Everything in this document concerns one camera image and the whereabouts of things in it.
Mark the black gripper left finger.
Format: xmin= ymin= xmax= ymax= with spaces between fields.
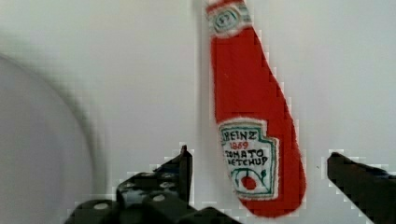
xmin=64 ymin=146 xmax=240 ymax=224

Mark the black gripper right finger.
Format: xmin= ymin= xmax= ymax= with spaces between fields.
xmin=327 ymin=152 xmax=396 ymax=224

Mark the red plush ketchup bottle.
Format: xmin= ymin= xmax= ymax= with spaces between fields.
xmin=206 ymin=0 xmax=306 ymax=217

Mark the grey round plate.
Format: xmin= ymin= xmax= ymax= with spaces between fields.
xmin=0 ymin=58 xmax=93 ymax=224

